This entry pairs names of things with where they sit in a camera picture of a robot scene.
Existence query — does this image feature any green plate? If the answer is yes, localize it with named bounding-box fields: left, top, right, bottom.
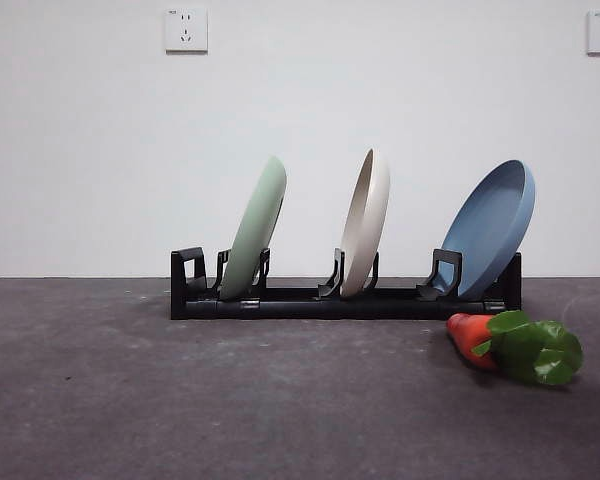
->
left=218, top=155, right=288, bottom=301

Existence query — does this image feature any orange carrot with green leaves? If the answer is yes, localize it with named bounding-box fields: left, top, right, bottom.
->
left=445, top=309, right=585, bottom=387

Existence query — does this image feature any black plate rack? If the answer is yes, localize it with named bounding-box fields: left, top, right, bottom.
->
left=170, top=246, right=524, bottom=321

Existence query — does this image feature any cream plate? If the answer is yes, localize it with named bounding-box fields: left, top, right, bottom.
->
left=339, top=147, right=392, bottom=300

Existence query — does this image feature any blue plate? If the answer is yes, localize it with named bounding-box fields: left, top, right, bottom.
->
left=439, top=159, right=537, bottom=300

